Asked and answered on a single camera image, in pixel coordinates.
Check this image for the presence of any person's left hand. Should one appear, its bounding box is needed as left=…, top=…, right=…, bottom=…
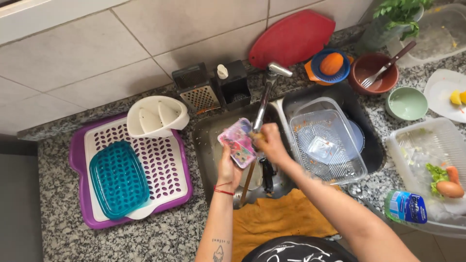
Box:
left=216, top=140, right=244, bottom=191

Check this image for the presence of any person's right hand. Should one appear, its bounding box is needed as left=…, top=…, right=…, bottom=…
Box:
left=253, top=123, right=292, bottom=165

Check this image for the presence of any pink printed plastic cup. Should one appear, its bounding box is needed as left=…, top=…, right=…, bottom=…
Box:
left=217, top=117, right=258, bottom=169

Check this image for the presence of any chrome sink faucet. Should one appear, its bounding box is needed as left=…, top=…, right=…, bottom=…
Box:
left=252, top=62, right=293, bottom=134

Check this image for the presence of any black utensil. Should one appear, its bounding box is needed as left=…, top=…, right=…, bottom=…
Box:
left=259, top=157, right=278, bottom=195

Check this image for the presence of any stainless steel sink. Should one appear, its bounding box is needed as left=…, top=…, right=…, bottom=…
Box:
left=192, top=82, right=386, bottom=208

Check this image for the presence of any black sink caddy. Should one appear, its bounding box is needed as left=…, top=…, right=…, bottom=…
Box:
left=213, top=60, right=252, bottom=111

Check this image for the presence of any clear ribbed plastic container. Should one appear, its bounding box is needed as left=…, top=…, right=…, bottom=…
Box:
left=289, top=97, right=368, bottom=186

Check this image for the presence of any orange juicer base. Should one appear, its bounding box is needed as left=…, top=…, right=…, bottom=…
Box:
left=304, top=55, right=354, bottom=86

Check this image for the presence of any metal box grater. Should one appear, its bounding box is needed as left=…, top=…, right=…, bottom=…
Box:
left=171, top=62, right=221, bottom=113

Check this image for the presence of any mustard yellow dish cloth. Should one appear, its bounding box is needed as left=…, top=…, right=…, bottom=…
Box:
left=232, top=186, right=343, bottom=262

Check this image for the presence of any blue citrus juicer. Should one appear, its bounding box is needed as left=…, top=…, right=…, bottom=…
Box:
left=310, top=49, right=351, bottom=84

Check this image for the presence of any orange peel piece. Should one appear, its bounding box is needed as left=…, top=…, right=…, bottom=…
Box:
left=320, top=52, right=344, bottom=76

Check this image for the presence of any red cutting board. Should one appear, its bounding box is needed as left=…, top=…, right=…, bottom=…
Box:
left=249, top=9, right=336, bottom=70

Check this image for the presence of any white perforated drainer insert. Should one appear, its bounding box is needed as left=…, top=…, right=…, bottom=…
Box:
left=84, top=117, right=189, bottom=223

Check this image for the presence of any white cutlery holder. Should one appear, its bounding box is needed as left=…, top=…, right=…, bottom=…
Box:
left=126, top=95, right=190, bottom=139

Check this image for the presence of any metal spoon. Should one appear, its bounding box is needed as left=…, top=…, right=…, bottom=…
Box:
left=348, top=183, right=386, bottom=219

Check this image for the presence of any person's black printed shirt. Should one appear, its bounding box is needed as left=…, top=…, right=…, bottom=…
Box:
left=242, top=235, right=359, bottom=262

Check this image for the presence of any brown ceramic bowl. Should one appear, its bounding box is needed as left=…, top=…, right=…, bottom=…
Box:
left=348, top=53, right=399, bottom=96

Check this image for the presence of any green small bowl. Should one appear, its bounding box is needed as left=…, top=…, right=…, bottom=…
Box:
left=385, top=86, right=429, bottom=121

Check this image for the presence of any teal perforated plastic lid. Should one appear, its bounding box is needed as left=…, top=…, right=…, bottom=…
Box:
left=89, top=140, right=150, bottom=221

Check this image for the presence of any glass herb vase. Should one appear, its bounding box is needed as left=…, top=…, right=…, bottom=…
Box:
left=356, top=7, right=424, bottom=55

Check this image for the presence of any clear plastic scrap container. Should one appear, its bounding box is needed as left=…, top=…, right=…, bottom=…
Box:
left=385, top=117, right=466, bottom=239

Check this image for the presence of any green dish soap bottle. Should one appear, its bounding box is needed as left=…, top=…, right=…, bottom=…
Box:
left=384, top=190, right=428, bottom=224

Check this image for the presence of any green lettuce scrap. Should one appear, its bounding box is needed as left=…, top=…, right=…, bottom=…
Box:
left=425, top=163, right=450, bottom=197

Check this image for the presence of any green herb bunch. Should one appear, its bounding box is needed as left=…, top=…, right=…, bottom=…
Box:
left=372, top=0, right=434, bottom=41

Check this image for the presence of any white plate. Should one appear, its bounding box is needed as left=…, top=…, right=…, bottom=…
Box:
left=424, top=69, right=466, bottom=123

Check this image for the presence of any purple dish drainer tray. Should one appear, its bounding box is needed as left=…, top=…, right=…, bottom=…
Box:
left=68, top=112, right=193, bottom=230

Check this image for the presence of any carrot piece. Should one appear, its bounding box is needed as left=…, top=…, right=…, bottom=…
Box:
left=436, top=166, right=465, bottom=199

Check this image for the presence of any yellow fruit piece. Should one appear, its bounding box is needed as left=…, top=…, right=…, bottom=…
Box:
left=449, top=90, right=466, bottom=106

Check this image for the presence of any clear plastic tray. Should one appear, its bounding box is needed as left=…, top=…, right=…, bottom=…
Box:
left=387, top=3, right=466, bottom=68

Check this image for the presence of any wooden spoon handle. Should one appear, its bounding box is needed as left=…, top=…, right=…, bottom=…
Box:
left=239, top=159, right=258, bottom=208

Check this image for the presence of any red string bracelet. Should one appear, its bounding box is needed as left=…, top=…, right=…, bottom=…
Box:
left=213, top=181, right=235, bottom=196

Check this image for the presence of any brown handled fork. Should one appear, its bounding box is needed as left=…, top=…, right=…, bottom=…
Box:
left=361, top=40, right=417, bottom=89

